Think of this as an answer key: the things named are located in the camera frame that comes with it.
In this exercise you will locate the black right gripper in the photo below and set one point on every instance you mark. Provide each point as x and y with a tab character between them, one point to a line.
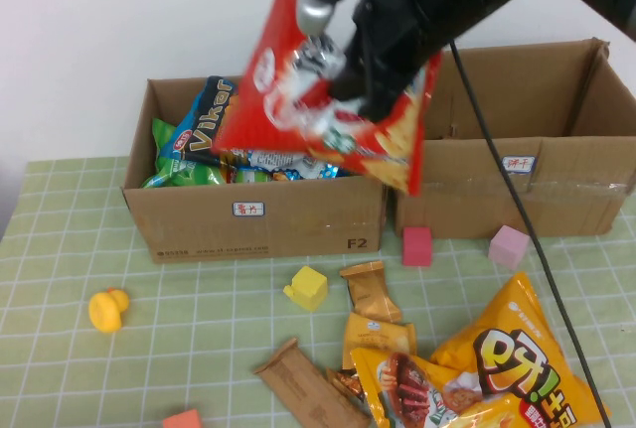
392	45

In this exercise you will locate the red shrimp snack bag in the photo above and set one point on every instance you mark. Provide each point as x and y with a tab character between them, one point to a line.
258	115

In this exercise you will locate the silver blue dotted snack bag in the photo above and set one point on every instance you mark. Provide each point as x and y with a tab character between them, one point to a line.
318	170

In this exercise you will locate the small dark brown snack packet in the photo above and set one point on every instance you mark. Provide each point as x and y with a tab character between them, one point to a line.
348	383

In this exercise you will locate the white label with blue border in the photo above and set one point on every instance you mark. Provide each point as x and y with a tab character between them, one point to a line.
518	164
248	208

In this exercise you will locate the dark pink cube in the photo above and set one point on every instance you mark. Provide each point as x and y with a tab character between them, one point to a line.
417	249

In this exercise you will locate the dark blue Vikar chip bag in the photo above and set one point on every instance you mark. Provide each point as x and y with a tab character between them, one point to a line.
204	140

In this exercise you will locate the cardboard box with clear tape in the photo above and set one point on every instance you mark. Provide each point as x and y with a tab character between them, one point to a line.
546	90

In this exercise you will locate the golden brown pastry packet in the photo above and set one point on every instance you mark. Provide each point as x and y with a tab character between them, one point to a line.
370	294

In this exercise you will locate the yellow block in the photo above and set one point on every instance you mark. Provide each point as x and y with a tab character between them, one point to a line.
308	289

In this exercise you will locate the green chip bag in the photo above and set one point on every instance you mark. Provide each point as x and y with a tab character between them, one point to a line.
169	170

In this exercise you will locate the light pink cube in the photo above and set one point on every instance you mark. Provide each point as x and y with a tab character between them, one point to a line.
507	246

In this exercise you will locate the cardboard box with F2 print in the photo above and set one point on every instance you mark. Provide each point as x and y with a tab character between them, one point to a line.
199	229

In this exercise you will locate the yellow pastry packet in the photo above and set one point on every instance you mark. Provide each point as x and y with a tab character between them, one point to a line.
372	336

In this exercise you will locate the large orange potato chip bag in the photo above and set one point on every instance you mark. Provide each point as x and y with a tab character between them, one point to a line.
512	309

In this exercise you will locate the green checkered tablecloth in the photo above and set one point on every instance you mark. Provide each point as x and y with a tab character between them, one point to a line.
199	309

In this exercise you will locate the brown paper packet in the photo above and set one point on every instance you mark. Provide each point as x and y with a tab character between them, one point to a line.
298	383

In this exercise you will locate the yellow bag with meat picture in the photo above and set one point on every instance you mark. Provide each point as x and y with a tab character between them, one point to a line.
397	388

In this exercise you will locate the yellow rubber duck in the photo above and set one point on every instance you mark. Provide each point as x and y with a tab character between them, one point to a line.
107	311

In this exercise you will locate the orange block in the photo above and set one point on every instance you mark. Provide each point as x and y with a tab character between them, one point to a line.
184	420

